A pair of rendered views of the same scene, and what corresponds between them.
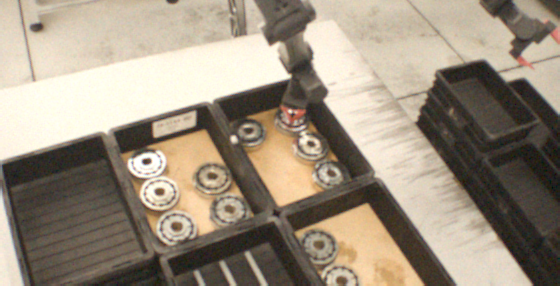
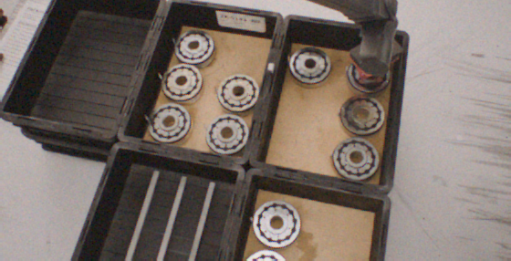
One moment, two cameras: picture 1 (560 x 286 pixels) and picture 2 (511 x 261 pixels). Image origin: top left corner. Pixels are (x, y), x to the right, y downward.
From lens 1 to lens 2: 0.70 m
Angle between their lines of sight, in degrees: 34
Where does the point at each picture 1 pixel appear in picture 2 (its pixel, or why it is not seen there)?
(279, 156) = (325, 107)
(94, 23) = not seen: outside the picture
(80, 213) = (113, 62)
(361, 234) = (338, 241)
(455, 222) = not seen: outside the picture
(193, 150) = (249, 56)
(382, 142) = (480, 153)
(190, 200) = (208, 102)
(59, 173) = (124, 16)
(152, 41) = not seen: outside the picture
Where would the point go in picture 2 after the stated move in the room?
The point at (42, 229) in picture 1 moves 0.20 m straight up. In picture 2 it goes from (75, 59) to (39, 13)
